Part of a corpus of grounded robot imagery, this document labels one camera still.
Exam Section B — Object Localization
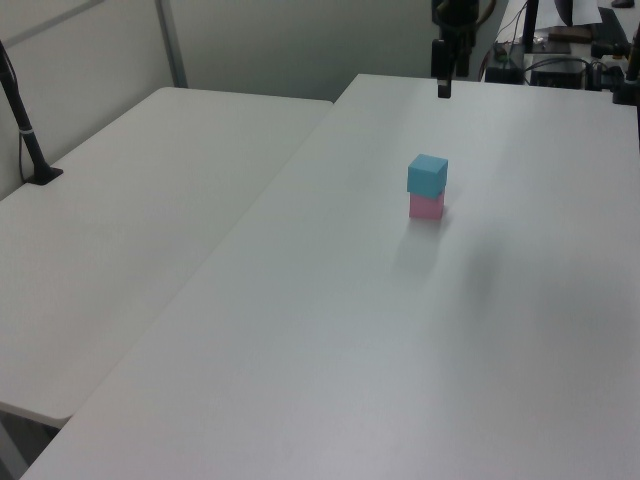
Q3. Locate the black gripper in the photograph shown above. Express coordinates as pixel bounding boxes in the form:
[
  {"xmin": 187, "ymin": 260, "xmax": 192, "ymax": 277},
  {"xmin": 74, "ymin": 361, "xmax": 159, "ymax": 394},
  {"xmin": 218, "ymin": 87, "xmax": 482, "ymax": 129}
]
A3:
[{"xmin": 431, "ymin": 0, "xmax": 494, "ymax": 99}]

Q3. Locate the blue cube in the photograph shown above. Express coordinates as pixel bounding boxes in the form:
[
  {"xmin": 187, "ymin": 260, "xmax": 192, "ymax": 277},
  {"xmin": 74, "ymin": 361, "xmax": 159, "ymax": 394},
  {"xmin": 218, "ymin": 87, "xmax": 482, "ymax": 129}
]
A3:
[{"xmin": 406, "ymin": 153, "xmax": 449, "ymax": 199}]

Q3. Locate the pink cube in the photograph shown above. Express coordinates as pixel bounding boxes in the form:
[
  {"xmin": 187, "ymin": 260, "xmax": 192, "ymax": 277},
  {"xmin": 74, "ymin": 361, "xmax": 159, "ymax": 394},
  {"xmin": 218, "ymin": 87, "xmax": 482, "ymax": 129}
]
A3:
[{"xmin": 408, "ymin": 192, "xmax": 446, "ymax": 221}]

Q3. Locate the black upright stand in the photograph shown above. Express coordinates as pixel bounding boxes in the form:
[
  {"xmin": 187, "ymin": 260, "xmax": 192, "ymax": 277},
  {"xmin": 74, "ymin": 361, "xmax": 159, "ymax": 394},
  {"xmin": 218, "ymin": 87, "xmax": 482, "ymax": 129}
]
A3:
[{"xmin": 521, "ymin": 0, "xmax": 541, "ymax": 54}]

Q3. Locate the black electronics box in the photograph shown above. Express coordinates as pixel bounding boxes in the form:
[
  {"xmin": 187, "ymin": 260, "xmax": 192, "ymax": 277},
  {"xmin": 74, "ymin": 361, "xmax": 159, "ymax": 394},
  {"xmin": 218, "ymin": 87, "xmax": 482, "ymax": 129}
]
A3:
[{"xmin": 528, "ymin": 56, "xmax": 587, "ymax": 90}]

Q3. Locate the brown flat box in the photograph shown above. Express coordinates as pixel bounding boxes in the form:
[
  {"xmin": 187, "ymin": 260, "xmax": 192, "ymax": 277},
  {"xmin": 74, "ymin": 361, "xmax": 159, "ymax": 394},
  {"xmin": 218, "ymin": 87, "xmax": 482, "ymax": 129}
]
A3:
[{"xmin": 548, "ymin": 27, "xmax": 592, "ymax": 43}]

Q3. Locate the white side table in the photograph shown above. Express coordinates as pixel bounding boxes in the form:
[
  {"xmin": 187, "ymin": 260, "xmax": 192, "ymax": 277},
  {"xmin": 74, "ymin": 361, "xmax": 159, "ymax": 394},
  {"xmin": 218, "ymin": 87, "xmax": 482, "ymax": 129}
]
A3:
[{"xmin": 0, "ymin": 86, "xmax": 335, "ymax": 422}]

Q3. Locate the black pole with base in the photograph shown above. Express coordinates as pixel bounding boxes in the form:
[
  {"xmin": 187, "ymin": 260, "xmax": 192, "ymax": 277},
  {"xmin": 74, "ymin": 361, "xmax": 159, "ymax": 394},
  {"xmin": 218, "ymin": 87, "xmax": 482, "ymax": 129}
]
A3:
[{"xmin": 0, "ymin": 39, "xmax": 65, "ymax": 188}]

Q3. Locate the small black device with wires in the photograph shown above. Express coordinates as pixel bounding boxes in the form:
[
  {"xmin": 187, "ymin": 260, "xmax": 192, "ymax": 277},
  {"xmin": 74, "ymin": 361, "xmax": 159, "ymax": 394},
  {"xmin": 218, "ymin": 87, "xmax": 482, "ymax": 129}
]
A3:
[{"xmin": 485, "ymin": 42, "xmax": 525, "ymax": 84}]

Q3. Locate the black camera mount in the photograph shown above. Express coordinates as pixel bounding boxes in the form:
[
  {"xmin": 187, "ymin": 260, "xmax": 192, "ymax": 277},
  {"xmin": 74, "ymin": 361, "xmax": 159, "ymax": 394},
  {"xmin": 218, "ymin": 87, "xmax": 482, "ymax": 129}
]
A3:
[{"xmin": 610, "ymin": 24, "xmax": 640, "ymax": 107}]

